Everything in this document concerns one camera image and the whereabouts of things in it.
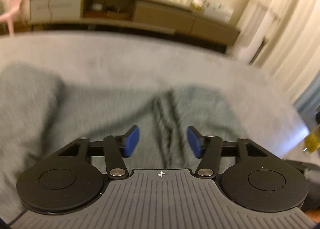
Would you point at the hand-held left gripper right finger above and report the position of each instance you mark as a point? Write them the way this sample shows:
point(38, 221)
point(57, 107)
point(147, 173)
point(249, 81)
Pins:
point(195, 141)

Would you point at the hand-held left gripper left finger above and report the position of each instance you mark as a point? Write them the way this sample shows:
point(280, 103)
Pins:
point(131, 141)

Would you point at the grey pants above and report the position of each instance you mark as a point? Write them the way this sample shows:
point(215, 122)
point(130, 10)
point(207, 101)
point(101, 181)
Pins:
point(50, 109)

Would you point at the yellowish translucent object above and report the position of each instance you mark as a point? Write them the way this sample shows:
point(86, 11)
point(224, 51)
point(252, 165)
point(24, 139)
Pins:
point(312, 140)

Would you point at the long low tv cabinet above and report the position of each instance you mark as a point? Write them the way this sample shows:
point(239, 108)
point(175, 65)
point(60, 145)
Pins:
point(162, 18)

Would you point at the grey organizer box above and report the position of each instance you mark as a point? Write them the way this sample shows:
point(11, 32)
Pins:
point(218, 11)

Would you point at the cream curtain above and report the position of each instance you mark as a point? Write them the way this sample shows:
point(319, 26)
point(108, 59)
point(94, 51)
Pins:
point(292, 31)

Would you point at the golden tissue box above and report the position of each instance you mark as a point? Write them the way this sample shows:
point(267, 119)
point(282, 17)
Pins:
point(197, 3)

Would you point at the pink child chair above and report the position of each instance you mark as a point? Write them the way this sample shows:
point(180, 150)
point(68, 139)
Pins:
point(13, 11)

